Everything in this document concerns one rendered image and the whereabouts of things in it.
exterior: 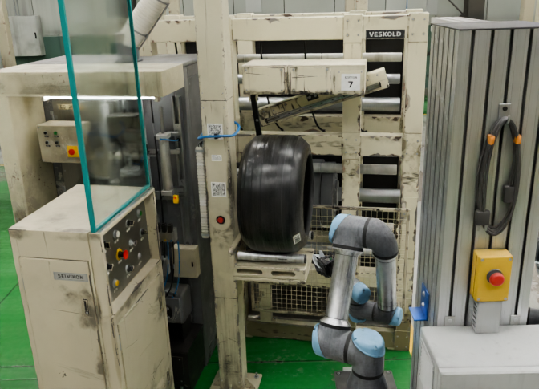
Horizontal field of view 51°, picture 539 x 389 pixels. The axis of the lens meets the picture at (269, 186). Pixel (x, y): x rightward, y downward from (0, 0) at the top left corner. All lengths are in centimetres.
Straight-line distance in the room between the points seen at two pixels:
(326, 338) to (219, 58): 130
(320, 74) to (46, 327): 168
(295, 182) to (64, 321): 113
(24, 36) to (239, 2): 428
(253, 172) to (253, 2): 931
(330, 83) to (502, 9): 995
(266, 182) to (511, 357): 133
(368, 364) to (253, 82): 147
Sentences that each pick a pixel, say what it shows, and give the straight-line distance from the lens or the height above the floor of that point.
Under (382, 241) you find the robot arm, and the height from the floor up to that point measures 126.
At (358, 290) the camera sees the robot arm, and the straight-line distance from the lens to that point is 230.
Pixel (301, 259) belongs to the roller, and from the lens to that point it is 275.
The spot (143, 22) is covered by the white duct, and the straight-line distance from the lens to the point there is 305.
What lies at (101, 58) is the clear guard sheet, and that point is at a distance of 234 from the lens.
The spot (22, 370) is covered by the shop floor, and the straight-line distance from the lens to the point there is 391.
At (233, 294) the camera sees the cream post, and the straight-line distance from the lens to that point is 301.
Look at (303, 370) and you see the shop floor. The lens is 354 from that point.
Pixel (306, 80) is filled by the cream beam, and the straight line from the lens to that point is 283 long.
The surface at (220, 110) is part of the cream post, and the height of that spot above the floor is 161.
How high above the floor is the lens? 213
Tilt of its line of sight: 19 degrees down
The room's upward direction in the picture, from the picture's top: 2 degrees counter-clockwise
